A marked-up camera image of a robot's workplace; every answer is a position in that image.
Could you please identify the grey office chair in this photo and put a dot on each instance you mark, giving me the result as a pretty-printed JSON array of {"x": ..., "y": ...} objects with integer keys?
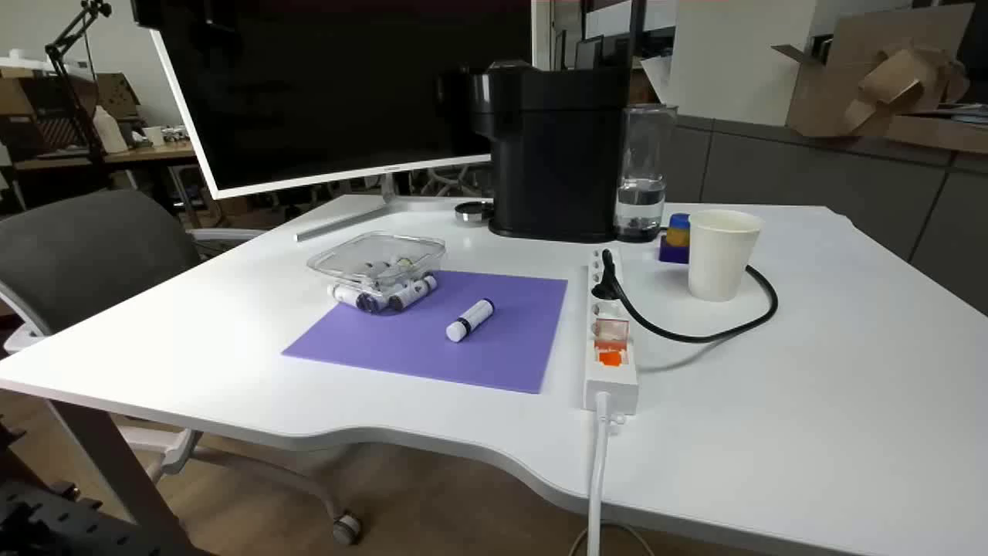
[{"x": 89, "y": 253}]

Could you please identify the cardboard box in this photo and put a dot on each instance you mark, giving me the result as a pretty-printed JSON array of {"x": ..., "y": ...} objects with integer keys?
[{"x": 891, "y": 75}]

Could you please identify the black coffee machine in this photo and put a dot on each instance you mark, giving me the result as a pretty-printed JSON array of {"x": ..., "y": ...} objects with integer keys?
[{"x": 556, "y": 147}]

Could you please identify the white tube on mat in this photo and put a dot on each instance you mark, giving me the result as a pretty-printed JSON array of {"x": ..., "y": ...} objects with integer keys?
[{"x": 469, "y": 319}]

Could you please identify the blue yellow small box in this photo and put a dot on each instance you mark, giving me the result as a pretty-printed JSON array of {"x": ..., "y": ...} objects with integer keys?
[{"x": 673, "y": 243}]

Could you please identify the white paper cup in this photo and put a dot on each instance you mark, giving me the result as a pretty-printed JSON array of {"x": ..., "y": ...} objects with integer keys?
[{"x": 718, "y": 252}]

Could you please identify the clear plastic bowl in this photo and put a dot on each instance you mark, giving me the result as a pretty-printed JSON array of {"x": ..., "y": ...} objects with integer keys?
[{"x": 378, "y": 257}]

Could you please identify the pile of white tubes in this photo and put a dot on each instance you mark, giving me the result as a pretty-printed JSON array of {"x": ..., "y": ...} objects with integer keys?
[{"x": 391, "y": 288}]

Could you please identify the white power strip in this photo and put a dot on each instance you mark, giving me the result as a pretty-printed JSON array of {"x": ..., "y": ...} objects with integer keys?
[{"x": 610, "y": 359}]

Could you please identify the purple mat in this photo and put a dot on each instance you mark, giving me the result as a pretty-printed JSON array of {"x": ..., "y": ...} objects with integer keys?
[{"x": 510, "y": 350}]

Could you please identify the white framed monitor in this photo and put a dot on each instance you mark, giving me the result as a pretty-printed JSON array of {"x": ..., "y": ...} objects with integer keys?
[{"x": 284, "y": 94}]

